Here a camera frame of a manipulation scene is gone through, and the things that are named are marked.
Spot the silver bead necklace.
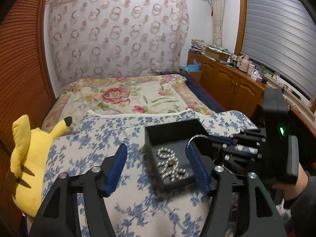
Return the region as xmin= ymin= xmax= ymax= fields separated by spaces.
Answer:
xmin=156 ymin=148 xmax=190 ymax=181

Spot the pale green jade bangle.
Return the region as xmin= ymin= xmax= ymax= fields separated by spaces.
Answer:
xmin=187 ymin=134 xmax=210 ymax=146

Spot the black jewelry box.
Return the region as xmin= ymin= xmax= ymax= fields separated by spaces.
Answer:
xmin=144 ymin=119 xmax=218 ymax=196

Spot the right hand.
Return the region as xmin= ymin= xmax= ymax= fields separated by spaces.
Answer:
xmin=272 ymin=164 xmax=308 ymax=201

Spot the dark blue bed sheet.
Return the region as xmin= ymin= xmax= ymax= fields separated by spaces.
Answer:
xmin=179 ymin=72 xmax=226 ymax=113

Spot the wooden sideboard cabinet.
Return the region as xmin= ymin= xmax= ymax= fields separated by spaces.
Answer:
xmin=186 ymin=51 xmax=316 ymax=136

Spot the yellow pikachu plush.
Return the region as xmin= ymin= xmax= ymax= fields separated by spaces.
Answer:
xmin=7 ymin=115 xmax=72 ymax=217

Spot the floral cream bed blanket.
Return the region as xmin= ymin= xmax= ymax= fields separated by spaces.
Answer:
xmin=42 ymin=74 xmax=215 ymax=132

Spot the pink tissue pack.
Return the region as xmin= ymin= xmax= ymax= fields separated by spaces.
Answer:
xmin=251 ymin=71 xmax=262 ymax=82

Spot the blue floral white quilt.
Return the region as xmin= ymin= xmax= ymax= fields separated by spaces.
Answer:
xmin=42 ymin=109 xmax=259 ymax=237

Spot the pink thermos jug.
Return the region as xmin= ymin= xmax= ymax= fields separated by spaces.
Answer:
xmin=238 ymin=55 xmax=250 ymax=73

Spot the blue tissue box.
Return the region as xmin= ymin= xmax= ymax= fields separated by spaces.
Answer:
xmin=181 ymin=59 xmax=201 ymax=73

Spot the stack of books and papers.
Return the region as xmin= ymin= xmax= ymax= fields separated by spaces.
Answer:
xmin=190 ymin=39 xmax=231 ymax=61

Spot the grey window blind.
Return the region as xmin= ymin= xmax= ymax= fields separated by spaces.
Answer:
xmin=241 ymin=0 xmax=315 ymax=99

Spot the wooden louvered wardrobe door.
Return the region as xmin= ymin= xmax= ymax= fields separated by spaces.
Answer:
xmin=1 ymin=0 xmax=55 ymax=236

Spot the cream tied window curtain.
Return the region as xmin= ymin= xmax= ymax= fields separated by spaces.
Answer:
xmin=212 ymin=0 xmax=225 ymax=47

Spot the circle patterned lace curtain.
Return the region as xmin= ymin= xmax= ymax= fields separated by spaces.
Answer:
xmin=49 ymin=0 xmax=190 ymax=86

